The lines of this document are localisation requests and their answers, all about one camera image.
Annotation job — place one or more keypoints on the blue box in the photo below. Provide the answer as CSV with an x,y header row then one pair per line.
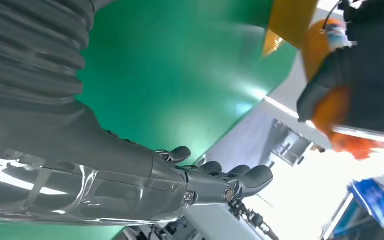
x,y
377,202

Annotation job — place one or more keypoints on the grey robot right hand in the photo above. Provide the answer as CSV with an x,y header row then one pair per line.
x,y
79,172

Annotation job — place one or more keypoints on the yellow taped cardboard box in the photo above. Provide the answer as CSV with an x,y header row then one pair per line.
x,y
288,20

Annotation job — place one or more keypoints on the black jointed mechanism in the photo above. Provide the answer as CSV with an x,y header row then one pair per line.
x,y
251,217

